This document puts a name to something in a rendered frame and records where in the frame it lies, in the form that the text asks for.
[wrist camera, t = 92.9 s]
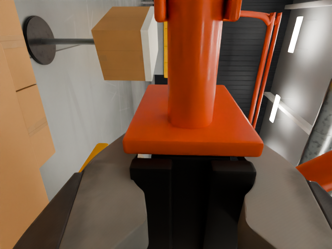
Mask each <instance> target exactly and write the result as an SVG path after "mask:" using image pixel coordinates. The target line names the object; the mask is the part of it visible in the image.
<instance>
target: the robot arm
mask: <svg viewBox="0 0 332 249"><path fill-rule="evenodd" d="M125 134H126V133H124V134H123V135H122V136H120V137H119V138H118V139H116V140H115V141H114V142H112V143H111V144H110V145H108V146H107V147H106V148H104V149H103V150H102V151H100V152H99V153H98V154H97V155H96V156H94V157H93V158H92V159H91V160H90V162H89V163H88V164H87V165H86V166H85V167H84V169H83V170H82V171H81V172H75V173H74V174H73V175H72V176H71V177H70V179H69V180H68V181H67V182H66V183H65V185H64V186H63V187H62V188H61V189H60V191H59V192H58V193H57V194H56V195H55V196H54V198H53V199H52V200H51V201H50V202H49V204H48V205H47V206H46V207H45V208H44V209H43V211H42V212H41V213H40V214H39V215H38V217H37V218H36V219H35V220H34V221H33V223H32V224H31V225H30V226H29V227H28V229H27V230H26V231H25V232H24V234H23V235H22V236H21V238H20V239H19V240H18V242H17V243H16V244H15V246H14V247H13V249H147V247H148V244H149V238H148V223H147V210H146V203H145V195H144V192H143V191H142V190H141V189H140V188H139V187H138V186H137V185H136V184H135V182H134V180H131V178H130V172H129V167H130V164H131V161H132V160H133V159H134V158H137V156H138V154H127V153H125V152H124V149H123V138H124V136H125ZM237 159H238V160H239V161H250V162H252V163H253V165H254V167H255V169H256V177H255V181H254V185H253V187H252V188H251V190H250V191H249V192H248V193H247V194H246V195H245V198H244V202H243V206H242V209H241V213H240V217H239V221H238V249H332V196H331V195H330V194H329V193H328V192H327V191H326V190H325V189H324V188H322V187H321V186H320V185H319V184H318V183H317V182H316V181H310V180H307V179H306V178H305V177H304V176H303V175H302V174H301V173H300V172H299V171H298V170H297V169H296V168H295V167H294V166H293V165H292V164H291V163H290V162H289V161H287V160H286V159H285V158H284V157H282V156H281V155H280V154H278V153H277V152H275V151H274V150H272V149H271V148H269V147H268V146H267V145H265V144H264V146H263V150H262V154H261V156H259V157H237Z"/></svg>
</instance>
